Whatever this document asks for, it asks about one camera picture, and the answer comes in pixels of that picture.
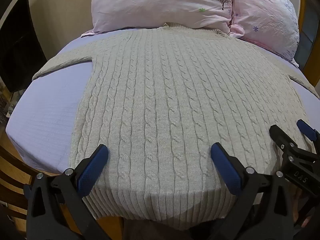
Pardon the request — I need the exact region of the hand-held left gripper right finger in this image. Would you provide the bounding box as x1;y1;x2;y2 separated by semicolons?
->
210;142;301;240

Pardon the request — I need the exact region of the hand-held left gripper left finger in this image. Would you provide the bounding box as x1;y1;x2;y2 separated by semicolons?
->
24;144;110;240

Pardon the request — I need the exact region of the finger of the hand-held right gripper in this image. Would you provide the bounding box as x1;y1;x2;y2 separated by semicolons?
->
269;124;305;156
296;119;320;142

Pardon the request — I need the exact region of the beige cable-knit sweater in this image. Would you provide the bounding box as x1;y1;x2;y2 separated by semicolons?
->
32;22;320;231

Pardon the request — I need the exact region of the person's right hand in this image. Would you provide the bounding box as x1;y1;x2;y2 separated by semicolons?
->
293;188;313;230

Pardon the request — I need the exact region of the pink floral pillow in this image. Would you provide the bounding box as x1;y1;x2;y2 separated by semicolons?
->
80;0;234;37
229;0;300;67

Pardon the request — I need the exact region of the black cabinet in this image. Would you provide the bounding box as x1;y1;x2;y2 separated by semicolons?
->
0;0;48;94

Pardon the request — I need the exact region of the wooden bed frame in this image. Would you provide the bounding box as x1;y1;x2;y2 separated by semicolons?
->
0;140;125;240

